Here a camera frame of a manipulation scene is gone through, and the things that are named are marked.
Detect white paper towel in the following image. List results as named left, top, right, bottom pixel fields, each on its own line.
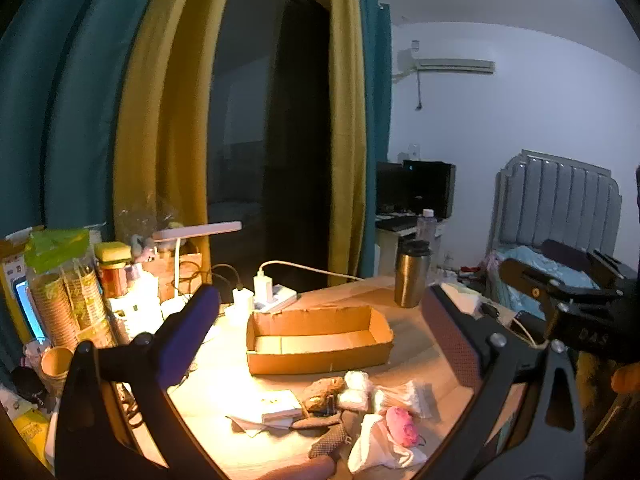
left=225, top=412, right=296, bottom=437

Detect pink scrunchie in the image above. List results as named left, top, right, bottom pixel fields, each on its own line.
left=385, top=406, right=422, bottom=448

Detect white air conditioner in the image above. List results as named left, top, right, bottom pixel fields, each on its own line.
left=397, top=50, right=496, bottom=77

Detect light blue bedding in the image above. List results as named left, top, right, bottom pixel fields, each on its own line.
left=502, top=246, right=601, bottom=291

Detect dark grey sock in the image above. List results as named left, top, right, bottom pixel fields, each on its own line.
left=291, top=411, right=343, bottom=431

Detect narrow teal curtain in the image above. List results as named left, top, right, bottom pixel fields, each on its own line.
left=357, top=0, right=393, bottom=278

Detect wide teal curtain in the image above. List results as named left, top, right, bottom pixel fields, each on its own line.
left=0, top=0, right=173, bottom=311

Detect white socks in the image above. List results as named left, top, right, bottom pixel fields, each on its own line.
left=336, top=370, right=373, bottom=411

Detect air conditioner cord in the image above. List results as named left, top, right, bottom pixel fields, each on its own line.
left=410, top=40, right=425, bottom=111

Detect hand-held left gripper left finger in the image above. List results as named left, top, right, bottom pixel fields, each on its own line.
left=54, top=284, right=223, bottom=480

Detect black computer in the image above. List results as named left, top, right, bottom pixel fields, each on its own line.
left=376, top=160, right=457, bottom=220

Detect brown socks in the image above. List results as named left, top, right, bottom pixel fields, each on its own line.
left=307, top=410, right=362, bottom=461

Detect grey padded headboard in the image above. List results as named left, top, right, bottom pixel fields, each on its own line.
left=487, top=149, right=623, bottom=281

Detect black cable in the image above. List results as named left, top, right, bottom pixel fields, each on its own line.
left=197, top=262, right=243, bottom=301

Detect white power strip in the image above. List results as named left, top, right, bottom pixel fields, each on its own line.
left=252, top=285, right=297, bottom=311

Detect white desk lamp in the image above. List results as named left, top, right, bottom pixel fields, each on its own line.
left=150, top=221, right=243, bottom=311

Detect small white box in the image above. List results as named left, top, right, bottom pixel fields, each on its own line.
left=261, top=389, right=303, bottom=424

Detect cardboard box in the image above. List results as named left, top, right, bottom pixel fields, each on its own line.
left=246, top=304, right=395, bottom=376

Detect narrow yellow curtain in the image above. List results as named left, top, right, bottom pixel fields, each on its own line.
left=322, top=0, right=373, bottom=278

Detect loose paper cup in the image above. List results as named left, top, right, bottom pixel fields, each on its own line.
left=40, top=346, right=76, bottom=381

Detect clear plastic water bottle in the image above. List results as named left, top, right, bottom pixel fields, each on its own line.
left=416, top=208, right=437, bottom=243

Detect brown paper bag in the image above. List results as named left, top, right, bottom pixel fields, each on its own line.
left=147, top=250, right=203, bottom=293

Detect yellow tissue box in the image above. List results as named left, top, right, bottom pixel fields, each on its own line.
left=440, top=282, right=481, bottom=316

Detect steel tumbler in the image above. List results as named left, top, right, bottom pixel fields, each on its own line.
left=394, top=240, right=432, bottom=309

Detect white charging cable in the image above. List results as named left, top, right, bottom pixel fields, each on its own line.
left=509, top=317, right=541, bottom=350
left=257, top=260, right=368, bottom=281

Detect red jar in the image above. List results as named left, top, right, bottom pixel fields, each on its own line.
left=97, top=260, right=132, bottom=298

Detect dark glass window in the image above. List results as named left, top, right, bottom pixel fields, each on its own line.
left=205, top=0, right=333, bottom=306

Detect white textured cloth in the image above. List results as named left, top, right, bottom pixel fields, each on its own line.
left=347, top=412, right=429, bottom=474

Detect white computer desk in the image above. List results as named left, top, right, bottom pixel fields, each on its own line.
left=375, top=215, right=443, bottom=281

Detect yellow packet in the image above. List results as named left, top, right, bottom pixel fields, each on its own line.
left=0, top=232, right=51, bottom=346

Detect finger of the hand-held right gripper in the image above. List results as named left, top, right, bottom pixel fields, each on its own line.
left=540, top=239, right=624, bottom=286
left=499, top=257, right=601, bottom=318

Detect yellow sponge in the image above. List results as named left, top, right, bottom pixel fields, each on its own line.
left=95, top=242, right=132, bottom=266

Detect clear plastic bag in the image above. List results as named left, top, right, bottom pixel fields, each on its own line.
left=114, top=195, right=201, bottom=261

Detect person's right hand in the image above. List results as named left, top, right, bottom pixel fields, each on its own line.
left=611, top=364, right=640, bottom=397

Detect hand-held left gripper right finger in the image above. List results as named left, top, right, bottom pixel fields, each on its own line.
left=421, top=284, right=587, bottom=480

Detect black tablet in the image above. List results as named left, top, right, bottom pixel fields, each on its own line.
left=510, top=310, right=548, bottom=348

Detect green paper cup package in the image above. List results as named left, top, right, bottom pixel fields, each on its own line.
left=24, top=229, right=117, bottom=352

